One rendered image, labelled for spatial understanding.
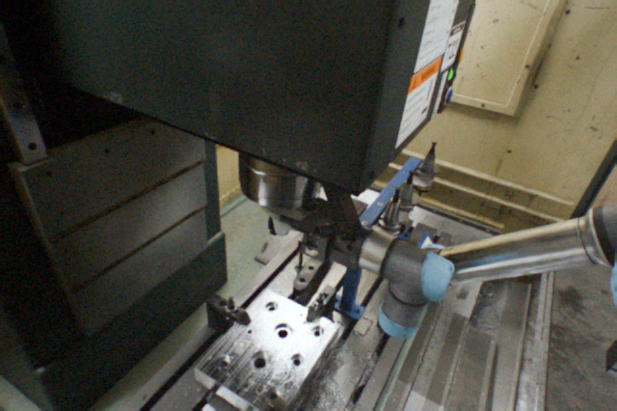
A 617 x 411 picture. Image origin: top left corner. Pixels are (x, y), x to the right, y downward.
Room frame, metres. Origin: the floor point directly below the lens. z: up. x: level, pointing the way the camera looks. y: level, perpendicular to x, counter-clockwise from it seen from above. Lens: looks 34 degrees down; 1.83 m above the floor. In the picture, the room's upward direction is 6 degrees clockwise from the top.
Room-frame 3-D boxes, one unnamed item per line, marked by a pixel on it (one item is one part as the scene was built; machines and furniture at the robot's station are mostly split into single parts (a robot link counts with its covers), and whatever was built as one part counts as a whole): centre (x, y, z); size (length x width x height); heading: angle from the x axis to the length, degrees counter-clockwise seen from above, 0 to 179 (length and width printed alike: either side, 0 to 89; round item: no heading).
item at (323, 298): (0.74, -0.05, 0.97); 0.13 x 0.03 x 0.15; 153
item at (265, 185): (0.64, 0.07, 1.49); 0.16 x 0.16 x 0.12
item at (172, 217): (0.84, 0.46, 1.16); 0.48 x 0.05 x 0.51; 153
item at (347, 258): (0.58, -0.05, 1.36); 0.12 x 0.08 x 0.09; 63
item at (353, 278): (0.82, -0.13, 1.05); 0.10 x 0.05 x 0.30; 63
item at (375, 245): (0.55, -0.12, 1.37); 0.08 x 0.05 x 0.08; 153
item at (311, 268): (0.94, -0.02, 0.93); 0.26 x 0.05 x 0.06; 158
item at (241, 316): (0.69, 0.19, 0.97); 0.13 x 0.03 x 0.15; 63
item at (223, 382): (0.60, 0.07, 0.96); 0.29 x 0.23 x 0.05; 153
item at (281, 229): (0.60, 0.06, 1.37); 0.09 x 0.03 x 0.06; 77
